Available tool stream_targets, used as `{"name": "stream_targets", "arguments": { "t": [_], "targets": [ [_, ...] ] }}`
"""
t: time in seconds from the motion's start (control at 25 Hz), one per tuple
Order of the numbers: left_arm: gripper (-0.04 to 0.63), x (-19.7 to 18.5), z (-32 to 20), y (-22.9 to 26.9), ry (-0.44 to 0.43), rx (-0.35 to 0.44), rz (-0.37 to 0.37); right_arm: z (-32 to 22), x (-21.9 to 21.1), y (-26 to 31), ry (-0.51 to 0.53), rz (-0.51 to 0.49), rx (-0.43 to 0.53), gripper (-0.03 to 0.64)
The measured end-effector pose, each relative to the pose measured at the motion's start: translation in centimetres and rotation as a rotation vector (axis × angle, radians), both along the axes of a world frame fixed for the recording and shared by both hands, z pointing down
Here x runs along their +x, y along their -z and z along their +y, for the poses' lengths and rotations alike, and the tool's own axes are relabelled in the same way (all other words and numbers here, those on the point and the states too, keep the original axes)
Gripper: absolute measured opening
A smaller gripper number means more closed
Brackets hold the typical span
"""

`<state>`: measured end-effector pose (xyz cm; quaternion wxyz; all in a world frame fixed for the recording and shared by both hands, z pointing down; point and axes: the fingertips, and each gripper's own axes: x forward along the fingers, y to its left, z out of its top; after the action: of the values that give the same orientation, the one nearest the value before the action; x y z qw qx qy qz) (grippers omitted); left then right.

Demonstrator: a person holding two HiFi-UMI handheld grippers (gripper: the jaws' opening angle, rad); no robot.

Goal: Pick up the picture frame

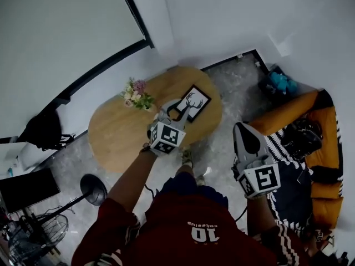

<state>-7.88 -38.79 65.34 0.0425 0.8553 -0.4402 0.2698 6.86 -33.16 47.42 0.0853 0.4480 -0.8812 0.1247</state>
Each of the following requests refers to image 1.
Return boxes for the black deer picture frame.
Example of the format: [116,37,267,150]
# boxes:
[173,84,212,123]

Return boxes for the orange sofa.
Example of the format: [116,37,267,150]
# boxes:
[248,89,345,230]

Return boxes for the black backpack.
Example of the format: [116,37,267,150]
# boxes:
[18,111,76,152]

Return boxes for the flower bouquet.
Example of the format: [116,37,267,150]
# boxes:
[120,77,156,111]

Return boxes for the person's left forearm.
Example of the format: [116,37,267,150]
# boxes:
[106,147,156,213]

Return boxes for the blue shorts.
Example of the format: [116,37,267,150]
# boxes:
[156,172,229,208]

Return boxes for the black bag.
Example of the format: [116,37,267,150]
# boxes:
[282,117,323,161]

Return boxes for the black monitor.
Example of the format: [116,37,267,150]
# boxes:
[0,167,61,214]

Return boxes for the blue plush toy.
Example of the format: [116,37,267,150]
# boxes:
[270,71,298,94]

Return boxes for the person's right forearm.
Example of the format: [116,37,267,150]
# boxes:
[246,195,278,236]

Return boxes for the black storage basket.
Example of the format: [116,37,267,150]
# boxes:
[257,64,295,100]

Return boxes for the black standing fan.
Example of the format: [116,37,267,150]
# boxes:
[7,173,108,263]

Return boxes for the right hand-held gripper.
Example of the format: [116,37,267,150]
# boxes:
[231,122,281,200]

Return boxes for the black white patterned blanket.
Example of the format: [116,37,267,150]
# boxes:
[262,128,316,237]

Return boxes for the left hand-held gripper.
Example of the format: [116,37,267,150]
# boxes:
[146,99,192,156]

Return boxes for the red jersey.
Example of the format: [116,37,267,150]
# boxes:
[71,192,310,266]

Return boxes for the oval wooden coffee table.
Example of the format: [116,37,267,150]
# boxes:
[88,65,223,174]

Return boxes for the black cable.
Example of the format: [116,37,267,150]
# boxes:
[143,183,158,200]
[234,205,249,222]

